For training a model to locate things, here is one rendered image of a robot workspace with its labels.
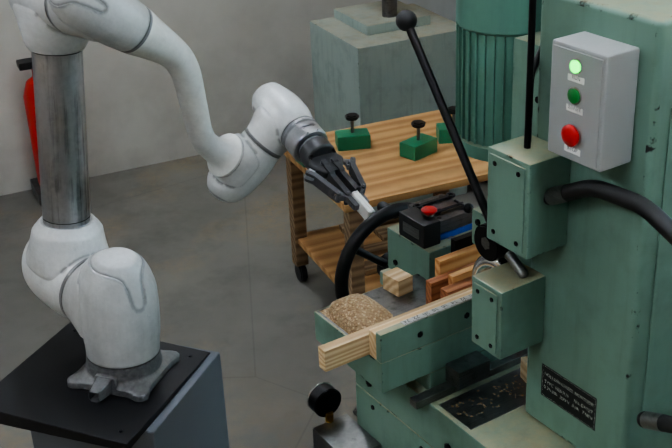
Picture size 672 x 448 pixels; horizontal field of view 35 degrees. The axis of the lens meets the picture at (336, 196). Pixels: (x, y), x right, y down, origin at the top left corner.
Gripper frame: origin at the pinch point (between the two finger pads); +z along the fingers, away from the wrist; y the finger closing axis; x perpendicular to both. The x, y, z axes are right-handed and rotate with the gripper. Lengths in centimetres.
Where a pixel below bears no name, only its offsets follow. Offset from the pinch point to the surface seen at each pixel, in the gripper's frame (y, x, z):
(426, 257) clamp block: -4.8, -11.2, 25.9
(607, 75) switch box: -14, -76, 56
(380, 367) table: -28, -12, 44
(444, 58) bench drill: 137, 81, -126
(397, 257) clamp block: -4.8, -4.3, 18.6
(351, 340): -31, -15, 39
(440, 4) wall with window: 168, 88, -168
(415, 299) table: -10.9, -8.3, 31.8
